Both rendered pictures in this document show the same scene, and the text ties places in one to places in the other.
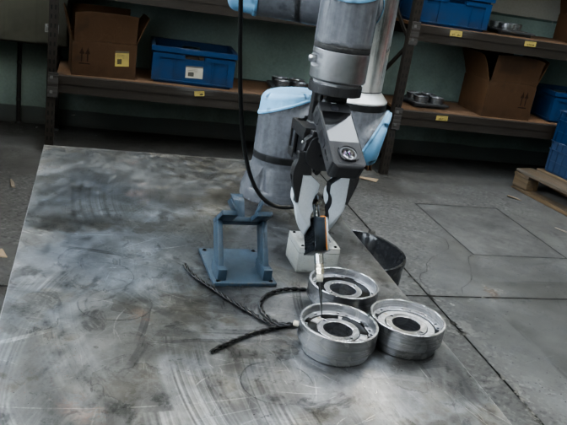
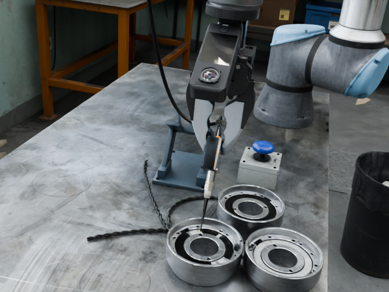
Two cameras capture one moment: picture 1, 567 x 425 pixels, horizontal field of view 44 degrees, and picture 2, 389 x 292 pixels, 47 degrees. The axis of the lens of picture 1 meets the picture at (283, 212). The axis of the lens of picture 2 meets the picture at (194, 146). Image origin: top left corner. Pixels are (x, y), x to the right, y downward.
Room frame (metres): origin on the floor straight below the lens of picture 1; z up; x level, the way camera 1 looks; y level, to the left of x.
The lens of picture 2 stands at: (0.39, -0.32, 1.23)
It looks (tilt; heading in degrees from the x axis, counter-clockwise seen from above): 27 degrees down; 30
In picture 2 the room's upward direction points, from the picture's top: 5 degrees clockwise
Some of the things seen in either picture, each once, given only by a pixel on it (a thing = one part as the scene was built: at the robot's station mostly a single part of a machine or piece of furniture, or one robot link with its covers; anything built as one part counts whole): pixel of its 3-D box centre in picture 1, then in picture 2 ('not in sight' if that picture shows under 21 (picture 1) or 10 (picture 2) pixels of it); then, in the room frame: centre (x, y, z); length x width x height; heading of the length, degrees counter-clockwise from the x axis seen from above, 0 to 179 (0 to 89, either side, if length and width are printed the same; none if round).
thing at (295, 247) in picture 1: (311, 249); (260, 165); (1.10, -0.06, 0.82); 0.08 x 0.07 x 0.05; 17
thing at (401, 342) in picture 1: (405, 329); (281, 262); (0.88, -0.19, 0.82); 0.10 x 0.10 x 0.04
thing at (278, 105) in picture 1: (289, 120); (297, 53); (1.43, 0.02, 0.97); 0.13 x 0.12 x 0.14; 82
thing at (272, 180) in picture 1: (278, 173); (286, 98); (1.43, 0.02, 0.85); 0.15 x 0.15 x 0.10
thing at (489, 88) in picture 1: (498, 82); not in sight; (5.10, -1.36, 0.67); 0.52 x 0.43 x 0.43; 107
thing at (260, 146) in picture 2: not in sight; (261, 155); (1.10, -0.06, 0.85); 0.04 x 0.04 x 0.05
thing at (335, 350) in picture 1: (337, 335); (204, 251); (0.83, -0.10, 0.82); 0.10 x 0.10 x 0.04
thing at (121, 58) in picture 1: (105, 40); (275, 2); (4.30, 1.23, 0.64); 0.49 x 0.40 x 0.37; 112
